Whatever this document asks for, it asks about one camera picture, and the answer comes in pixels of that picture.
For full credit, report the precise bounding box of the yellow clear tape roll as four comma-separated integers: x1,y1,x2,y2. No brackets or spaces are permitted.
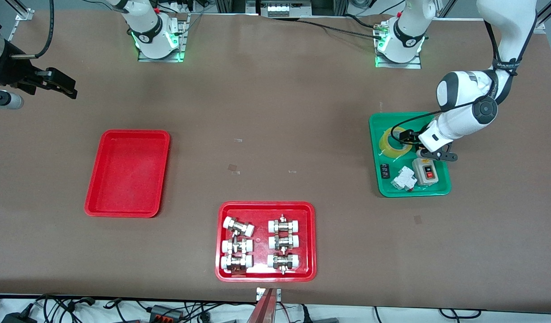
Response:
378,126,414,159

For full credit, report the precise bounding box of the green plastic tray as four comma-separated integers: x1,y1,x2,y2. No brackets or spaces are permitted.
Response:
369,112,452,198

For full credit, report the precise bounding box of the empty red plastic tray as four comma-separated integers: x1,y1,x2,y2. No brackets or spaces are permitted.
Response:
84,130,171,218

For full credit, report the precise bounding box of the red tray with fittings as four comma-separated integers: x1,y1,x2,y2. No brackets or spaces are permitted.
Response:
215,201,317,283

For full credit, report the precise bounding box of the white circuit breaker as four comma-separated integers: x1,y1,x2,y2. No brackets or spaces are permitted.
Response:
390,166,416,193

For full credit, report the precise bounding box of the white metal pipe fitting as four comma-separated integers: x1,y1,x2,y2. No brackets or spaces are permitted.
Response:
221,238,254,255
267,253,301,275
220,254,254,274
223,216,256,238
267,214,302,234
268,233,301,251

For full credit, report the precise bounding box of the white terminal block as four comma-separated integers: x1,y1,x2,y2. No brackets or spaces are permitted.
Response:
260,1,313,18

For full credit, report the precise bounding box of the black power adapter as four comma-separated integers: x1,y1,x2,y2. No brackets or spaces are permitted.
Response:
0,309,38,323

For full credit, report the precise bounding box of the red metal bar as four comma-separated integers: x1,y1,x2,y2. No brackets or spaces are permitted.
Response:
246,288,279,323

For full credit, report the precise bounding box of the black orange power strip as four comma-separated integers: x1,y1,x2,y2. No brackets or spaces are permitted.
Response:
149,305,185,323

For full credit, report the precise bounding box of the grey on-off switch box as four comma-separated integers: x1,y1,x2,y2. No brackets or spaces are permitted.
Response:
411,157,439,187

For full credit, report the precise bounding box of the aluminium profile post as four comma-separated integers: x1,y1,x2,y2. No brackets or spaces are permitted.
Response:
534,0,551,33
5,0,35,22

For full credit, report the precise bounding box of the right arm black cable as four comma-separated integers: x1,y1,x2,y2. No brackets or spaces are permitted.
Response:
10,0,55,59

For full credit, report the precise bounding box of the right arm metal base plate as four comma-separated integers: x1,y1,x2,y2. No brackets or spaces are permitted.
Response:
137,13,189,63

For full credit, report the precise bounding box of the black cable on table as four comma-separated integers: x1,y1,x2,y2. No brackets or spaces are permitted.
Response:
297,13,386,39

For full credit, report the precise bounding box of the aluminium frame rack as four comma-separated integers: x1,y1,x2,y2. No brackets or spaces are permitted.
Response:
214,0,349,19

